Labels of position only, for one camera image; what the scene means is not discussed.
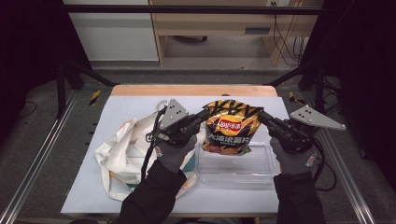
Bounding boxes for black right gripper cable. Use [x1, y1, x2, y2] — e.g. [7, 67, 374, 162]
[310, 136, 338, 192]

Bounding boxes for white patterned tote bag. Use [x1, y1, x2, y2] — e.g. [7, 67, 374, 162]
[93, 99, 207, 203]

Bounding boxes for person's right hand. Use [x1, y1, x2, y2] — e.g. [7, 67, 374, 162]
[268, 136, 322, 177]

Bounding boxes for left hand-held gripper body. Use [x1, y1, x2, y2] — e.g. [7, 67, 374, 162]
[154, 98, 201, 147]

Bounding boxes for black horizontal frame bar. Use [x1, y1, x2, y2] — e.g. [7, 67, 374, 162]
[62, 4, 323, 16]

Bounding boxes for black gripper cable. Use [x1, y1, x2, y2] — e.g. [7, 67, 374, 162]
[140, 105, 168, 182]
[310, 136, 338, 192]

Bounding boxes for aluminium rail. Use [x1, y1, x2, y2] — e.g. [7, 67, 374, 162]
[302, 92, 376, 224]
[0, 90, 79, 224]

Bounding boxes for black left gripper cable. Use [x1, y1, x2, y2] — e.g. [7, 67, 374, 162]
[140, 105, 168, 182]

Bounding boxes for dark curtain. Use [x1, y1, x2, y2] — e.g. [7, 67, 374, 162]
[0, 0, 92, 147]
[299, 0, 396, 189]

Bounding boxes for black hanging cables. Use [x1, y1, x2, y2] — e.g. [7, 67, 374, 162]
[272, 1, 308, 67]

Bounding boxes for white cabinet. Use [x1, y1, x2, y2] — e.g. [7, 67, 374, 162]
[62, 0, 160, 63]

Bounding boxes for light wooden desk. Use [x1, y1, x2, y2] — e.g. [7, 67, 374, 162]
[148, 0, 325, 67]

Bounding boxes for clear plastic container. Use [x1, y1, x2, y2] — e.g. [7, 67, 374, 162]
[195, 130, 282, 187]

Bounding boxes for black floor cables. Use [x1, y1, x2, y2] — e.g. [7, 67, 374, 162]
[320, 77, 344, 125]

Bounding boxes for black metal stand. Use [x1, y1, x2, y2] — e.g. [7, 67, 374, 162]
[266, 61, 327, 119]
[55, 60, 119, 119]

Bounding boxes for person's left hand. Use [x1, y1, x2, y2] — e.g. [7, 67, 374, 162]
[154, 133, 199, 175]

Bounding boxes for yellow and black tape piece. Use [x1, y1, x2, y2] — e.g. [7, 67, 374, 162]
[89, 90, 103, 107]
[287, 91, 306, 106]

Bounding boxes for black and yellow chip bag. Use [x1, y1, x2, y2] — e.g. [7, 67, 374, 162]
[201, 99, 264, 157]

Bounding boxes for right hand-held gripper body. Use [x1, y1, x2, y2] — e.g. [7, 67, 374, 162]
[268, 105, 347, 154]

